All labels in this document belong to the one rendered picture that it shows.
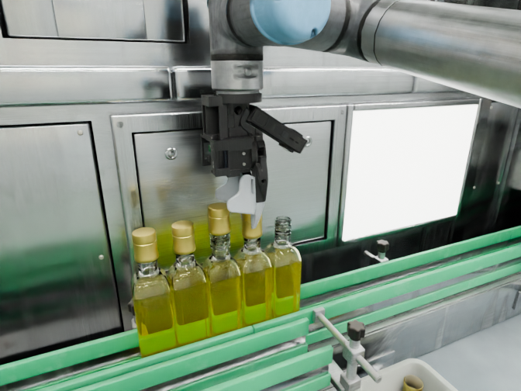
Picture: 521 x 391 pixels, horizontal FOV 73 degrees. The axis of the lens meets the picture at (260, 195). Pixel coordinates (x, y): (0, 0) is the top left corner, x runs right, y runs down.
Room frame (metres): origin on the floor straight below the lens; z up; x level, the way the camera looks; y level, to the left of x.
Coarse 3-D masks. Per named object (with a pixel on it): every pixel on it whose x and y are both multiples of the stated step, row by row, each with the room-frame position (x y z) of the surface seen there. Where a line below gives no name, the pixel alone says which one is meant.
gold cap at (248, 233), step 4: (244, 216) 0.54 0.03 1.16; (248, 216) 0.53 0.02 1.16; (260, 216) 0.54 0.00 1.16; (244, 220) 0.54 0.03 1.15; (248, 220) 0.53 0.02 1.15; (260, 220) 0.54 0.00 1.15; (244, 224) 0.54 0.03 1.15; (248, 224) 0.53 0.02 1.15; (260, 224) 0.54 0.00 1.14; (244, 228) 0.54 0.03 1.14; (248, 228) 0.53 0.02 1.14; (256, 228) 0.53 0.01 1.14; (260, 228) 0.54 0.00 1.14; (244, 232) 0.54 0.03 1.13; (248, 232) 0.53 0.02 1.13; (252, 232) 0.53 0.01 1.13; (256, 232) 0.53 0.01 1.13; (260, 232) 0.54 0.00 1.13; (244, 236) 0.54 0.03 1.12; (248, 236) 0.53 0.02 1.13; (252, 236) 0.53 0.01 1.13; (256, 236) 0.53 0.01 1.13; (260, 236) 0.54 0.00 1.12
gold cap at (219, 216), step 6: (210, 204) 0.53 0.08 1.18; (216, 204) 0.53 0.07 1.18; (222, 204) 0.53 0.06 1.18; (210, 210) 0.51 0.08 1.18; (216, 210) 0.51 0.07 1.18; (222, 210) 0.51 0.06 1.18; (228, 210) 0.52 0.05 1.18; (210, 216) 0.51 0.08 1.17; (216, 216) 0.51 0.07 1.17; (222, 216) 0.51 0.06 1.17; (228, 216) 0.52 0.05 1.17; (210, 222) 0.51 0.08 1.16; (216, 222) 0.51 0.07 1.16; (222, 222) 0.51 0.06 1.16; (228, 222) 0.52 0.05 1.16; (210, 228) 0.51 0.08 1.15; (216, 228) 0.51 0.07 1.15; (222, 228) 0.51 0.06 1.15; (228, 228) 0.52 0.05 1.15; (216, 234) 0.51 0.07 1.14; (222, 234) 0.51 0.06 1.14
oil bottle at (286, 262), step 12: (276, 252) 0.55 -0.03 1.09; (288, 252) 0.55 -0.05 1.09; (276, 264) 0.54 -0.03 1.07; (288, 264) 0.54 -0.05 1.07; (300, 264) 0.55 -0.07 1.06; (276, 276) 0.54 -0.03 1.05; (288, 276) 0.54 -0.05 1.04; (300, 276) 0.56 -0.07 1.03; (276, 288) 0.54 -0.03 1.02; (288, 288) 0.54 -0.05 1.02; (300, 288) 0.56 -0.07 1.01; (276, 300) 0.54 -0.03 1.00; (288, 300) 0.55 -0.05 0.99; (276, 312) 0.54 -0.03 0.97; (288, 312) 0.55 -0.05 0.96
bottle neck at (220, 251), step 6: (210, 234) 0.52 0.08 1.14; (228, 234) 0.52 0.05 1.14; (210, 240) 0.52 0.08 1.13; (216, 240) 0.51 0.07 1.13; (222, 240) 0.51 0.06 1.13; (228, 240) 0.51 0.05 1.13; (210, 246) 0.52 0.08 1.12; (216, 246) 0.51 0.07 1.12; (222, 246) 0.51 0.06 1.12; (228, 246) 0.52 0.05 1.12; (216, 252) 0.51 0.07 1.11; (222, 252) 0.51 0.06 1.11; (228, 252) 0.52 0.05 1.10; (216, 258) 0.51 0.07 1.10; (222, 258) 0.51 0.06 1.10
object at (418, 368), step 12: (408, 360) 0.56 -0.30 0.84; (420, 360) 0.56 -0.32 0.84; (384, 372) 0.53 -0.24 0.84; (396, 372) 0.53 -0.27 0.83; (408, 372) 0.55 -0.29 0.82; (420, 372) 0.54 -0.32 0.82; (432, 372) 0.53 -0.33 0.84; (372, 384) 0.51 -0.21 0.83; (384, 384) 0.52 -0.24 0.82; (396, 384) 0.53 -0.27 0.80; (432, 384) 0.52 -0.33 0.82; (444, 384) 0.50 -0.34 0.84
